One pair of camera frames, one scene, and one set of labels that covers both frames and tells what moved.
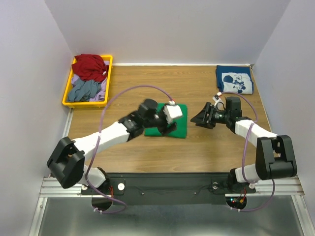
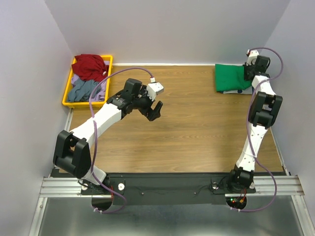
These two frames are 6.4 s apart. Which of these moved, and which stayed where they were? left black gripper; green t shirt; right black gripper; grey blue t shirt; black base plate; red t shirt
Moved: right black gripper; left black gripper; green t shirt
Stayed: red t shirt; grey blue t shirt; black base plate
